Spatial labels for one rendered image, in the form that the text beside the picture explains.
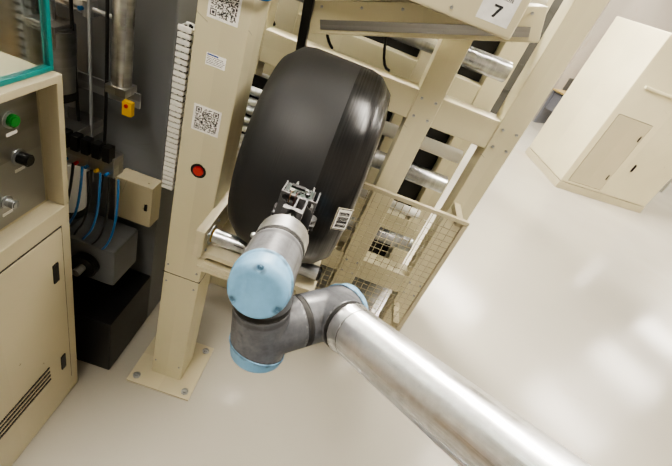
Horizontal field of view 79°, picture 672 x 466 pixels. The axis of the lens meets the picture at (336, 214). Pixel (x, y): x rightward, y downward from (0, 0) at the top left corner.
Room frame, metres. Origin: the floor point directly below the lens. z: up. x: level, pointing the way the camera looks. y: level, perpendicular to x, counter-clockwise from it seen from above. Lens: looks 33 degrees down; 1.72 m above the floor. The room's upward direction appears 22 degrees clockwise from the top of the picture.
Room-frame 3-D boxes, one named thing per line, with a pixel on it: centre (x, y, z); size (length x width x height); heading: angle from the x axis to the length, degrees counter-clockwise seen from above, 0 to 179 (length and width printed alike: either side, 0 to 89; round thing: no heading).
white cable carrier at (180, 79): (0.98, 0.50, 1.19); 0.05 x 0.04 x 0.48; 3
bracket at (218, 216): (1.04, 0.34, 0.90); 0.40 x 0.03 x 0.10; 3
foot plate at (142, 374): (1.02, 0.41, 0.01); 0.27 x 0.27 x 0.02; 3
